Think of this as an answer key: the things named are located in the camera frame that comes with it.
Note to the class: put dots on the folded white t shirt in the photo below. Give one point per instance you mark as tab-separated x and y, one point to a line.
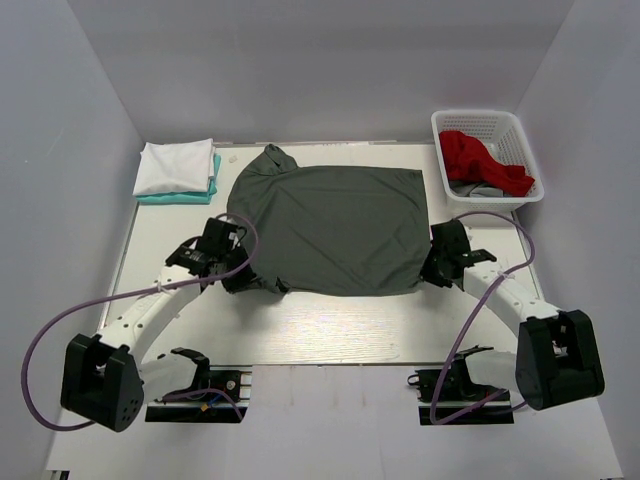
173	168

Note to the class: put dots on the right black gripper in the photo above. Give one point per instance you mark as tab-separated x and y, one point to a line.
435	265

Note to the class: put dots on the white plastic basket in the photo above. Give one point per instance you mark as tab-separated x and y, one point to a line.
502	134

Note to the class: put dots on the grey t shirt in basket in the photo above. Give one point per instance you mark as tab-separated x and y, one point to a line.
475	190

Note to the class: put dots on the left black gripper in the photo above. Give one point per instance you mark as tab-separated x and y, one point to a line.
234	273

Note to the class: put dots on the folded teal t shirt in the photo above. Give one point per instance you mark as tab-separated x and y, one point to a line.
187	198

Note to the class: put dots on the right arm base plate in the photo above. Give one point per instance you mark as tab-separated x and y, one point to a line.
440	400

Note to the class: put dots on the dark grey t shirt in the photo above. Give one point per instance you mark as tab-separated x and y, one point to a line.
330	229

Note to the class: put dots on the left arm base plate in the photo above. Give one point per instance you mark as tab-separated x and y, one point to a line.
220	395

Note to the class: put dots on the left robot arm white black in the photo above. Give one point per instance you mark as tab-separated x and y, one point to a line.
106	377

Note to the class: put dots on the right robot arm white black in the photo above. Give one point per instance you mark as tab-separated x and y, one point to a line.
556	360

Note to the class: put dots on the red t shirt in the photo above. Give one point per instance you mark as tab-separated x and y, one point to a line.
467	161

